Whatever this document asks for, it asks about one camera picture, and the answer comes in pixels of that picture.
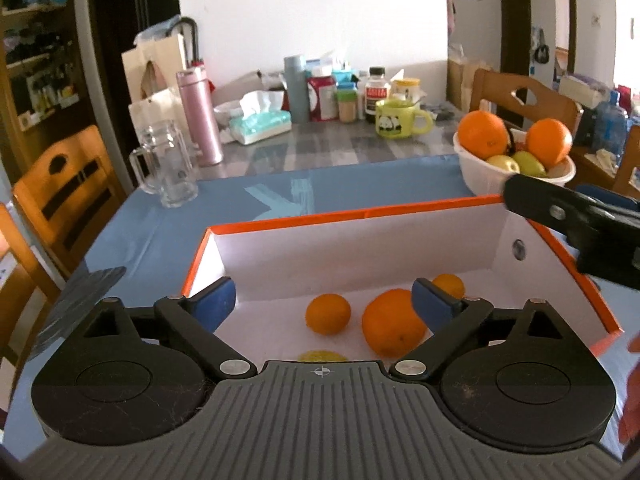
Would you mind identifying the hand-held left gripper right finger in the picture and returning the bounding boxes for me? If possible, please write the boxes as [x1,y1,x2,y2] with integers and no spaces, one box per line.
[389,278,560,382]

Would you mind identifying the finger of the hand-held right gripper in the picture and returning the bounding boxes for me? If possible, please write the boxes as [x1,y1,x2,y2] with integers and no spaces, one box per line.
[575,184,640,211]
[504,174,640,290]

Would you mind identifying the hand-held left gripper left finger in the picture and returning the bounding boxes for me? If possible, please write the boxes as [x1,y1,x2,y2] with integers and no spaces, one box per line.
[82,276,259,381]

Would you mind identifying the small orange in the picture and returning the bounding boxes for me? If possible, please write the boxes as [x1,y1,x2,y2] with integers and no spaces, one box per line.
[431,273,466,301]
[306,293,352,336]

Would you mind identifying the large orange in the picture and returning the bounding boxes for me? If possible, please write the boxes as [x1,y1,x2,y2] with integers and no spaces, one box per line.
[362,288,428,358]
[526,118,573,168]
[458,111,510,159]

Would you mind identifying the white perforated plastic basket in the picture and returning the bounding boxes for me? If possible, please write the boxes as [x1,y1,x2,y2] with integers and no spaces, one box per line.
[452,130,577,197]

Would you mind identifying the orange cardboard box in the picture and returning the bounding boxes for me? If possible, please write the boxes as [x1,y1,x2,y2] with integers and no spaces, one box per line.
[181,194,625,363]

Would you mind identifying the person's right hand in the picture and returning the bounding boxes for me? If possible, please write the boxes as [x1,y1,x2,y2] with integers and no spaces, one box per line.
[619,331,640,457]

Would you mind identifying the green pear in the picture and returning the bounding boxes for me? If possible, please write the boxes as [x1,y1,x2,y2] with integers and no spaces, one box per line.
[512,151,548,177]

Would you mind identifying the wooden chair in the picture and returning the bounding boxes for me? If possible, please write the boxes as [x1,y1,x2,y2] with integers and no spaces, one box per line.
[612,125,640,196]
[12,125,128,281]
[470,68,581,133]
[0,202,63,401]

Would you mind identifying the yellow apple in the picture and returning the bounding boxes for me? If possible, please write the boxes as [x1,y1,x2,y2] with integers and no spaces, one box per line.
[486,154,521,173]

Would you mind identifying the blue water bottle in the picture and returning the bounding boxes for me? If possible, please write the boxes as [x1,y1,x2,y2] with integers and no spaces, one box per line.
[595,90,630,161]

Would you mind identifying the white storage box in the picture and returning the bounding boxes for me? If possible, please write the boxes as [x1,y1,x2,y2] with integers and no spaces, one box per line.
[559,74,611,108]

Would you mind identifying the blue printed tablecloth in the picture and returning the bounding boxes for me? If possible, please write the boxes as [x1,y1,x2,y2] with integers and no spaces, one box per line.
[0,152,640,461]

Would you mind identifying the clear glass mug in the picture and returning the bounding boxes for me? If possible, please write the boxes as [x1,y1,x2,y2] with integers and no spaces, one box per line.
[129,120,200,209]

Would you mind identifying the brown paper bag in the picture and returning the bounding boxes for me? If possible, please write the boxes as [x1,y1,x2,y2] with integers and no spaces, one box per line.
[446,45,493,111]

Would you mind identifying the black hanging bag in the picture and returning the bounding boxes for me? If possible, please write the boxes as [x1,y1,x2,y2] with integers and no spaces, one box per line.
[532,27,551,64]

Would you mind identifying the yellow-green panda mug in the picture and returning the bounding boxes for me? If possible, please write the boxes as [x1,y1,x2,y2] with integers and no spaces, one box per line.
[375,100,435,138]

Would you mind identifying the yellow lidded white jar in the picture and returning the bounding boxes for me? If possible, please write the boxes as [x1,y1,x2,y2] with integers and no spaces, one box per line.
[392,77,421,103]

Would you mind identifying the teal tissue box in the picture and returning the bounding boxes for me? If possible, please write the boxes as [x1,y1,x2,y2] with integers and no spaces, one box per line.
[227,91,292,146]

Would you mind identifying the pink thermos bottle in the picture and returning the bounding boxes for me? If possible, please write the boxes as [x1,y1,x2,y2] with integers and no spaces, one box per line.
[175,69,224,167]

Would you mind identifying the black lidded dark bottle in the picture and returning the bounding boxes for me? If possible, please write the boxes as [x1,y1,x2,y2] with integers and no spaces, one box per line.
[364,66,392,123]

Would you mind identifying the small green lidded jar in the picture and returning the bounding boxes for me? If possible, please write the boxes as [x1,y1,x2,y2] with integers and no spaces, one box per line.
[336,89,359,123]

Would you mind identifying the teal plastic container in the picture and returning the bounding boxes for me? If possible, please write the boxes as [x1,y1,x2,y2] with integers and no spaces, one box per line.
[332,66,362,92]

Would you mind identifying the grey thermos bottle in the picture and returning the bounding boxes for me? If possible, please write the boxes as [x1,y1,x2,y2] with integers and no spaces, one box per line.
[283,54,311,124]

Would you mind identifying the beige paper bag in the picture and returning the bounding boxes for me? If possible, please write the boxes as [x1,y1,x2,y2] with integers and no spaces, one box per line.
[121,35,188,106]

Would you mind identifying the dark wooden display shelf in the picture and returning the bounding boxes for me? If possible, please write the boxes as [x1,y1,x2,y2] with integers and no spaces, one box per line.
[0,0,108,181]

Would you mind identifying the red umbrella with black handle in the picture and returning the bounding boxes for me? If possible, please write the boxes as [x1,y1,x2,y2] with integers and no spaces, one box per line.
[175,16,217,95]

